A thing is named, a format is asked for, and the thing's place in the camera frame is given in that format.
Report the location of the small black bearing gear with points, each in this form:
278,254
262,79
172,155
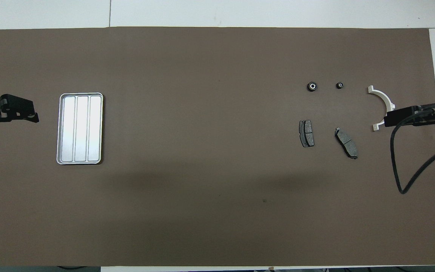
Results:
340,85

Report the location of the small black round part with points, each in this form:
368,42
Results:
312,86

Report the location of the silver metal tray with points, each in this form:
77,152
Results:
79,128

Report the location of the curved dark brake pad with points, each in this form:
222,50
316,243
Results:
346,142

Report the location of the rectangular dark brake pad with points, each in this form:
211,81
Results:
306,133

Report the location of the brown table mat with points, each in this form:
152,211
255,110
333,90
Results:
202,56

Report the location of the white semicircular bracket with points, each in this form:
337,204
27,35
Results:
381,94

